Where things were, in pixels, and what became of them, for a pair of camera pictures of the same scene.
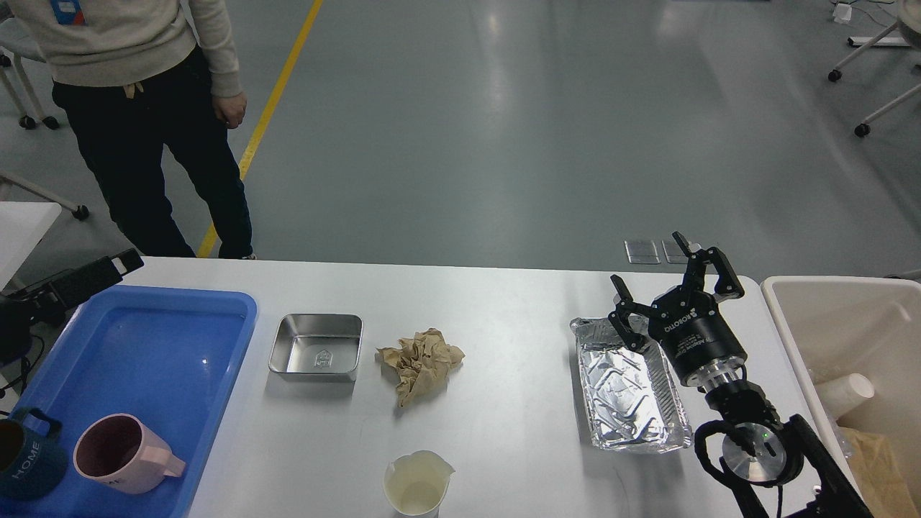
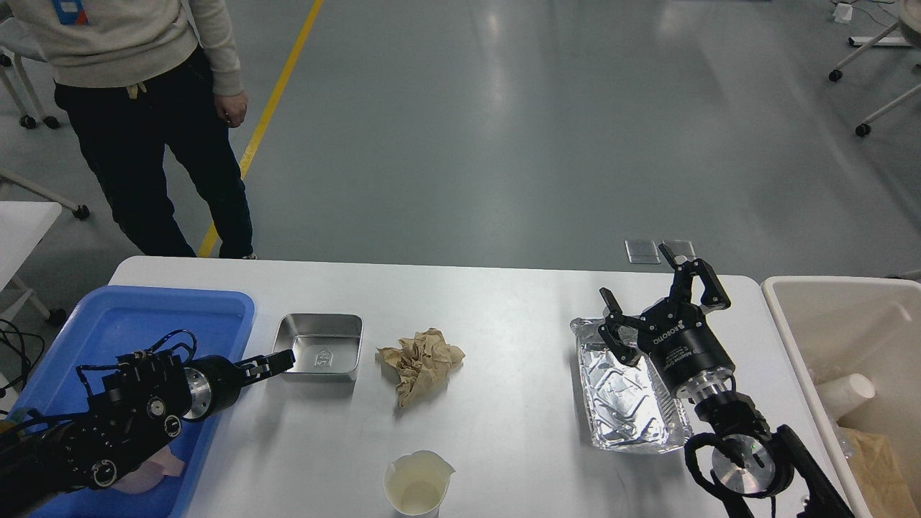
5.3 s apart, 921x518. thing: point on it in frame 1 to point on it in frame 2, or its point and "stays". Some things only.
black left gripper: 19,311 to 215,383
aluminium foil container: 629,401 stays
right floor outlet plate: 673,252 stays
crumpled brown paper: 422,365 stays
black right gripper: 688,322 to 675,334
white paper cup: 840,393 stays
